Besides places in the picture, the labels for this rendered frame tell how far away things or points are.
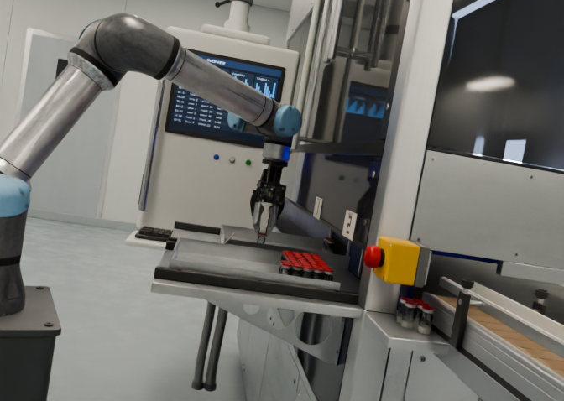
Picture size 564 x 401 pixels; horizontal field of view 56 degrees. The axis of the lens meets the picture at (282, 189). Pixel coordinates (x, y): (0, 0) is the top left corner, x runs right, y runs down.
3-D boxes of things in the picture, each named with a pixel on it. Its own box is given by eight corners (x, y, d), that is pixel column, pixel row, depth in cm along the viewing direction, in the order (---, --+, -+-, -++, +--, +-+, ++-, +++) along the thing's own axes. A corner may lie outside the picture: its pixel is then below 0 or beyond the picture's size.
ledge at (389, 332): (431, 330, 102) (433, 321, 102) (464, 356, 89) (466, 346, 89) (363, 322, 100) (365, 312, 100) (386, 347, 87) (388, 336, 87)
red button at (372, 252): (379, 267, 96) (383, 245, 96) (387, 272, 92) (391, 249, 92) (360, 263, 96) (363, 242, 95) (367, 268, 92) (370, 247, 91)
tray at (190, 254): (313, 270, 131) (315, 257, 131) (337, 299, 106) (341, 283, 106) (175, 251, 127) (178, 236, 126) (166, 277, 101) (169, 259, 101)
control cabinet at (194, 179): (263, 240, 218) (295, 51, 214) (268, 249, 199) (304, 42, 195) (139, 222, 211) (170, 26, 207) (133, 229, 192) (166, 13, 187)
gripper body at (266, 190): (256, 203, 140) (263, 158, 139) (253, 200, 149) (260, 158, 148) (284, 207, 141) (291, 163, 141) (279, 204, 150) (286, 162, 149)
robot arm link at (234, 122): (250, 100, 129) (285, 108, 136) (227, 99, 138) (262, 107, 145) (245, 132, 130) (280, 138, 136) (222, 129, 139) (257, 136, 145)
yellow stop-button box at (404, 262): (408, 278, 99) (415, 240, 98) (423, 288, 92) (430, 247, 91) (369, 273, 98) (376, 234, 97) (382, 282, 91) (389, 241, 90)
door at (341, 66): (306, 144, 194) (334, -17, 191) (337, 143, 148) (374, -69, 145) (305, 144, 194) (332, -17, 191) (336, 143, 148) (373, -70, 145)
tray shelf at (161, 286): (321, 253, 172) (322, 247, 172) (399, 323, 103) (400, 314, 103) (174, 231, 165) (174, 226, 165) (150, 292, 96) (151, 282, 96)
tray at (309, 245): (326, 250, 167) (327, 239, 167) (347, 268, 141) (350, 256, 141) (219, 235, 162) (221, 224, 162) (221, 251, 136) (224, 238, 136)
